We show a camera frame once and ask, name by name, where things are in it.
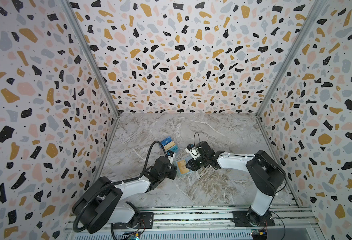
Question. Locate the dark blue credit card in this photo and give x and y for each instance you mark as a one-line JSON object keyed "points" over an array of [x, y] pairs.
{"points": [[166, 141]]}

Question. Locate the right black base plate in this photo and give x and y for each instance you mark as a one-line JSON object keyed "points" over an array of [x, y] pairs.
{"points": [[250, 218]]}

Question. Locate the teal VIP credit card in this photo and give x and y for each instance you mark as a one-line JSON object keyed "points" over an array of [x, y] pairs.
{"points": [[174, 151]]}

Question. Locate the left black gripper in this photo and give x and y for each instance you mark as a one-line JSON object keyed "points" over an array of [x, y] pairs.
{"points": [[174, 170]]}

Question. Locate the aluminium rail frame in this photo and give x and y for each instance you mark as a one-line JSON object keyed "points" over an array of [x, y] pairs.
{"points": [[287, 222]]}

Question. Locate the green card holder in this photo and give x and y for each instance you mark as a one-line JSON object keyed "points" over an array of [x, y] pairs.
{"points": [[187, 160]]}

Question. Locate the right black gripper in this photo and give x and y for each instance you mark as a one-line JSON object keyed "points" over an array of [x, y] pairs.
{"points": [[194, 162]]}

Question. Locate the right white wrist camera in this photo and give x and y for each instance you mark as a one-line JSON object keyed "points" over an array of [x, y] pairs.
{"points": [[192, 150]]}

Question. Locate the gold card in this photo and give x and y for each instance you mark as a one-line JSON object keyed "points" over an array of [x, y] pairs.
{"points": [[181, 168]]}

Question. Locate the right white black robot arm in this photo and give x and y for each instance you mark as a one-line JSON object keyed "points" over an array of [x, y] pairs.
{"points": [[266, 174]]}

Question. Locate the beige credit card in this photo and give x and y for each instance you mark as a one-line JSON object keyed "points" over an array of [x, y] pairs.
{"points": [[171, 146]]}

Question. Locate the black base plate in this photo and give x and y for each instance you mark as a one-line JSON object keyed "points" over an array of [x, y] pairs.
{"points": [[250, 218], [140, 221]]}

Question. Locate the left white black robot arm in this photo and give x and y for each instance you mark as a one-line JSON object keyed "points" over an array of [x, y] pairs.
{"points": [[105, 201]]}

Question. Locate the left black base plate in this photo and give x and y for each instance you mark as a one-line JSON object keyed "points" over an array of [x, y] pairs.
{"points": [[140, 221]]}

